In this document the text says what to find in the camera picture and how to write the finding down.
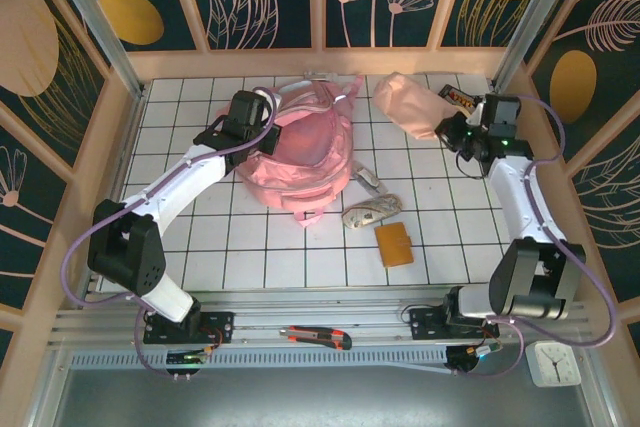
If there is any orange wallet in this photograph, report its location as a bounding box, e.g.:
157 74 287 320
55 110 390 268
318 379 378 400
373 221 415 268

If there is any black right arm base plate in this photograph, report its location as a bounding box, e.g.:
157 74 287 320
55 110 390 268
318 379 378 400
408 306 500 341

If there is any clear plastic stationery case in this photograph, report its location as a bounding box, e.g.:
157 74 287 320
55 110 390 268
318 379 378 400
352 161 384 196

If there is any pink backpack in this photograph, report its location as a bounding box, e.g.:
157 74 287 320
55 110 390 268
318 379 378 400
234 74 366 231

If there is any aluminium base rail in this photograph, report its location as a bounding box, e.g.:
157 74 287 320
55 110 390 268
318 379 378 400
49 286 594 348

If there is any white square clock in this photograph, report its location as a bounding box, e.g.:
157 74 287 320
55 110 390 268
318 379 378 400
524 340 584 388

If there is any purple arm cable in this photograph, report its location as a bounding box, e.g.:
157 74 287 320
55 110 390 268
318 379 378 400
63 88 281 379
452 94 619 378

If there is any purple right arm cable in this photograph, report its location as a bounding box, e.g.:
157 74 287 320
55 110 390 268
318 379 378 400
452 94 619 378

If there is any peach fabric pouch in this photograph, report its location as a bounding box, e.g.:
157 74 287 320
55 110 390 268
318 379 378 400
372 71 456 141

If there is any grey slotted cable duct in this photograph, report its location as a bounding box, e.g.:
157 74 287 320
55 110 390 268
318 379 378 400
69 350 454 374

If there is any orange black utility knife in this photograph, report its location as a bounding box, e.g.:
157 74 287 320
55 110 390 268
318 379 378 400
278 325 354 352

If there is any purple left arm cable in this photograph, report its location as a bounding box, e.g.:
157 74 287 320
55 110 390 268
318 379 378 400
63 88 281 379

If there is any patterned pencil case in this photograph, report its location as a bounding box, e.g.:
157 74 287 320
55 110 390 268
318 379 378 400
341 193 403 229

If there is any aluminium corner post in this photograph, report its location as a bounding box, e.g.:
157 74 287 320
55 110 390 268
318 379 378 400
489 0 586 96
39 0 151 101

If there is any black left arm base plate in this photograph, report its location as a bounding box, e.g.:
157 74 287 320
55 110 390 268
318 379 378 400
143 311 235 346

